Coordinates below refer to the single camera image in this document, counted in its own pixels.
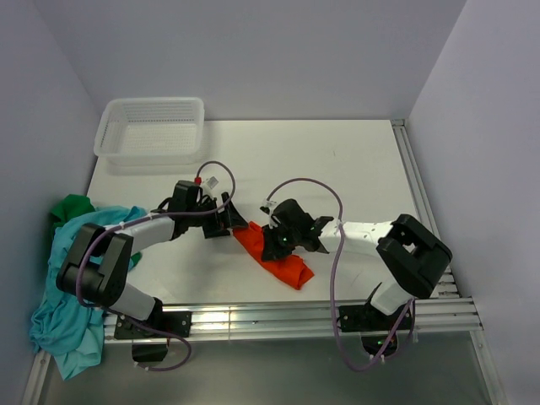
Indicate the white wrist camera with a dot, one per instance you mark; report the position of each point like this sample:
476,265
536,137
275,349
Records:
268,208
209,184

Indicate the aluminium rail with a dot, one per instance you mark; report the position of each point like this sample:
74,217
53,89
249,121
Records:
450,294
310,319

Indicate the right aluminium rail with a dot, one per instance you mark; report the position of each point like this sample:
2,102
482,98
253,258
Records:
450,294

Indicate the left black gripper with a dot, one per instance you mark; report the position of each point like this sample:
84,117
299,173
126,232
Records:
219,229

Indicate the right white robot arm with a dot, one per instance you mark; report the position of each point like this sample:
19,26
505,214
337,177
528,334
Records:
415,257

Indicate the green t shirt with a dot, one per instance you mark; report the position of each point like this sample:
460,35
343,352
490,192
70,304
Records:
74,211

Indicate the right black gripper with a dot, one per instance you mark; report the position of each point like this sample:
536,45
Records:
272,248

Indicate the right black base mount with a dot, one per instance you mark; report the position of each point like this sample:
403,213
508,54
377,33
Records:
374,326

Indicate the white perforated plastic basket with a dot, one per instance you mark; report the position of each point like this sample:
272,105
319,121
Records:
154,131

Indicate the teal t shirt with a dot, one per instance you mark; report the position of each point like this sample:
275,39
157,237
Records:
73,335

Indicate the front aluminium rail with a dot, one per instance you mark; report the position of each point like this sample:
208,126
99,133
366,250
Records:
310,319

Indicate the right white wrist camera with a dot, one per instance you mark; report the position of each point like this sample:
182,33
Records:
268,208

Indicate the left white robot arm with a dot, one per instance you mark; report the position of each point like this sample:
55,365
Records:
96,267

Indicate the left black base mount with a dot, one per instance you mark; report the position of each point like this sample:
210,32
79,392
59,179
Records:
151,340

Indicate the orange t shirt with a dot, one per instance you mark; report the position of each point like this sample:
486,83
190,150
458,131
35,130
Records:
291,270

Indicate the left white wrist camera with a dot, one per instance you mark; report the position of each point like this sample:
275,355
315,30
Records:
209,184

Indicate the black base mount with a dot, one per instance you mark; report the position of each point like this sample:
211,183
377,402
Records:
151,340
374,326

